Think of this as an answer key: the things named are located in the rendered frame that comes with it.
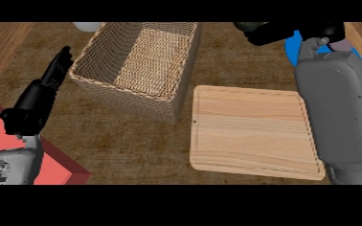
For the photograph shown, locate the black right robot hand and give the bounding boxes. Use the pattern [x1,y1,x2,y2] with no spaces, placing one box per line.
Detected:
[232,21,345,47]

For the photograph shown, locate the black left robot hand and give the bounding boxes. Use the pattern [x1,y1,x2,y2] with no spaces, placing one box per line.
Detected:
[0,45,75,137]

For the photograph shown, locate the wicker basket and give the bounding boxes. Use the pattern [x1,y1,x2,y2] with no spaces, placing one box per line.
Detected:
[68,21,204,124]

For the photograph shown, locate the wooden cutting board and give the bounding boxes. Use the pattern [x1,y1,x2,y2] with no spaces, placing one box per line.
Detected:
[187,84,326,182]

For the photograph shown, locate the blue round object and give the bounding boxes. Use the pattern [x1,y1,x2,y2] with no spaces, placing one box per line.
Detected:
[282,30,362,67]

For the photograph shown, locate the red box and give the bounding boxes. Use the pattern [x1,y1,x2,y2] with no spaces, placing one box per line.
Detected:
[0,106,91,186]

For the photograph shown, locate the white round object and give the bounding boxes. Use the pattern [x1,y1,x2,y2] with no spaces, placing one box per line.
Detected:
[71,21,105,34]

